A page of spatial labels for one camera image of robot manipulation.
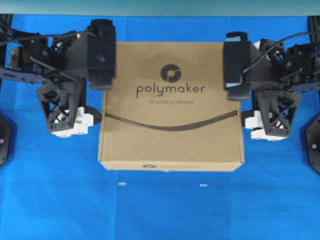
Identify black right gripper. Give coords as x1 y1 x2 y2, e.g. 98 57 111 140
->
222 31 287 101

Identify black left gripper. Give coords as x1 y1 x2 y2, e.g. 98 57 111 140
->
51 19 117 90

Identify brown polymaker cardboard box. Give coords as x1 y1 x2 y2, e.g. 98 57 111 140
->
98 42 245 172

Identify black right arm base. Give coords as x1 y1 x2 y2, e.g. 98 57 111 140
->
305 115 320 175

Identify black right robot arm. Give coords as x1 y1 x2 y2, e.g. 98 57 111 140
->
222 15 320 101

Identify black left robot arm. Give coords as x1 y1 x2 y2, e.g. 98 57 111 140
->
0 14 117 90

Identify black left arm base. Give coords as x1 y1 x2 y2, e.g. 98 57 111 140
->
0 114 12 166

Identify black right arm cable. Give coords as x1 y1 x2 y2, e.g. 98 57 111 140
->
240 31 312 76

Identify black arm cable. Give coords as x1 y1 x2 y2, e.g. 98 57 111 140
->
0 26 98 42
240 31 312 76

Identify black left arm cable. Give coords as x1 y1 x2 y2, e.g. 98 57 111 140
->
0 26 98 42

